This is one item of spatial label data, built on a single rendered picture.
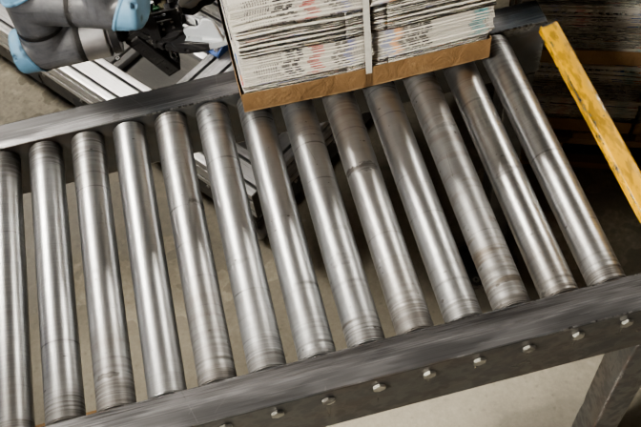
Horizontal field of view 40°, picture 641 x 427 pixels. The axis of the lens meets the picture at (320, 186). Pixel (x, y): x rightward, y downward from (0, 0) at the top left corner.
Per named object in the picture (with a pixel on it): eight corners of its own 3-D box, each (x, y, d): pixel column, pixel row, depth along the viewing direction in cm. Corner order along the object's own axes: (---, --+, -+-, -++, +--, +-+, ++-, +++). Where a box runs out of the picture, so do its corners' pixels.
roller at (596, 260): (503, 47, 143) (506, 25, 139) (627, 298, 117) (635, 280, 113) (473, 54, 143) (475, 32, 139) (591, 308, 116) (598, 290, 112)
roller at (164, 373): (148, 131, 139) (140, 111, 135) (193, 411, 113) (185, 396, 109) (116, 138, 139) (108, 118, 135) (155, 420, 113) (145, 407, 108)
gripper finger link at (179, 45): (205, 50, 140) (154, 43, 141) (207, 57, 141) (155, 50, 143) (215, 29, 142) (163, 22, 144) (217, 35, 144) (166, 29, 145)
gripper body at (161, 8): (180, 9, 137) (103, 26, 136) (192, 48, 144) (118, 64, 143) (174, -24, 141) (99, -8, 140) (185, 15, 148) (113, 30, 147)
